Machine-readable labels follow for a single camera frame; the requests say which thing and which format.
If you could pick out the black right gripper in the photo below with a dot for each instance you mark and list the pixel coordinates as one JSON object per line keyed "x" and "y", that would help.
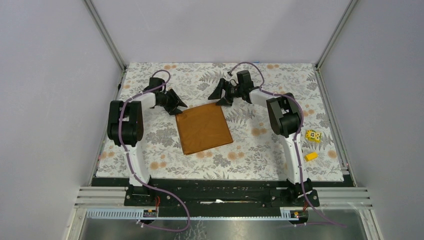
{"x": 226, "y": 101}

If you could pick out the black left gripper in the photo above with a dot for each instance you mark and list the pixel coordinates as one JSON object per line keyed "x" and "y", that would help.
{"x": 175, "y": 101}

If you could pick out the orange cloth napkin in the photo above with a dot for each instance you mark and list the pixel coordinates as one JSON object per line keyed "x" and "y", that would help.
{"x": 202, "y": 128}

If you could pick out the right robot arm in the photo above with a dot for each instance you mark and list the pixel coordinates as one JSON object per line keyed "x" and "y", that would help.
{"x": 284, "y": 114}

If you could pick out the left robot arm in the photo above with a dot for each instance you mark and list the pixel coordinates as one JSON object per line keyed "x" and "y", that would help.
{"x": 125, "y": 126}

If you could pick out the floral tablecloth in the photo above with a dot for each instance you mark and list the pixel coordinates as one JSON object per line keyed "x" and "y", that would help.
{"x": 256, "y": 152}

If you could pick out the small yellow toy block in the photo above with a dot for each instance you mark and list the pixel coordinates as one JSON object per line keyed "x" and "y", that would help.
{"x": 313, "y": 136}

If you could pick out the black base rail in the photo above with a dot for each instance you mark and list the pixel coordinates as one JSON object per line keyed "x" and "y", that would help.
{"x": 221, "y": 198}

